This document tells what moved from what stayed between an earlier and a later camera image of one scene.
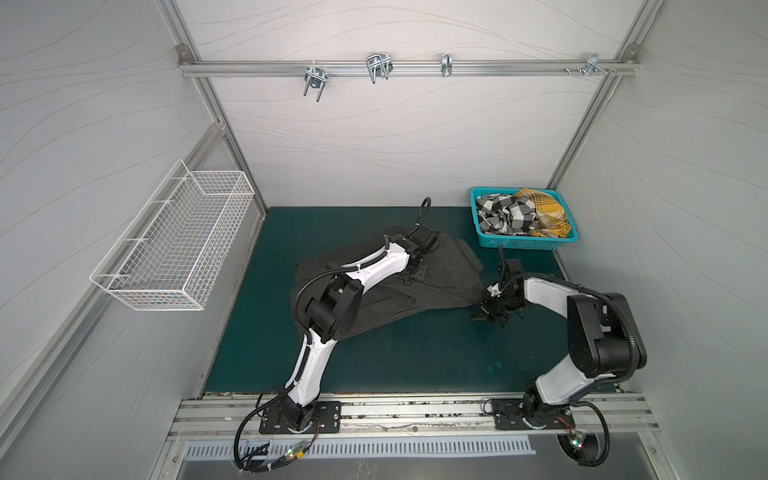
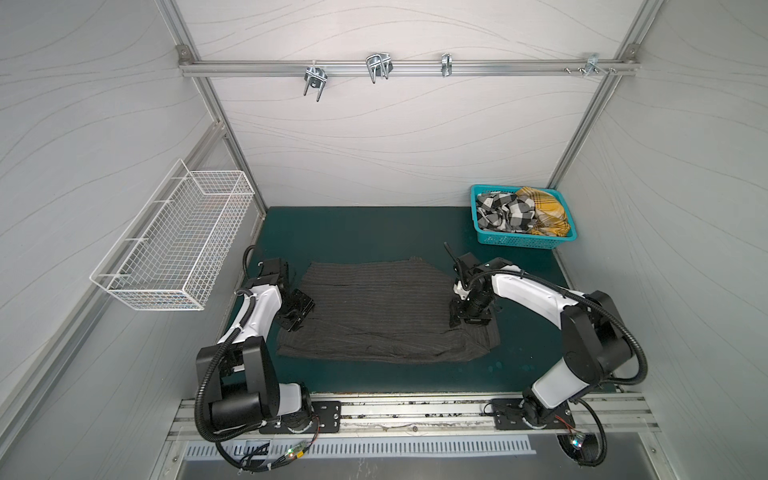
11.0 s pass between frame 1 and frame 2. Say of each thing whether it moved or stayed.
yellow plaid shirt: stayed
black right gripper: moved
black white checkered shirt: stayed
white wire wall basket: stayed
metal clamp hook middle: stayed
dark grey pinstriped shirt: moved
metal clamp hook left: stayed
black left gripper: moved
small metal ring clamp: stayed
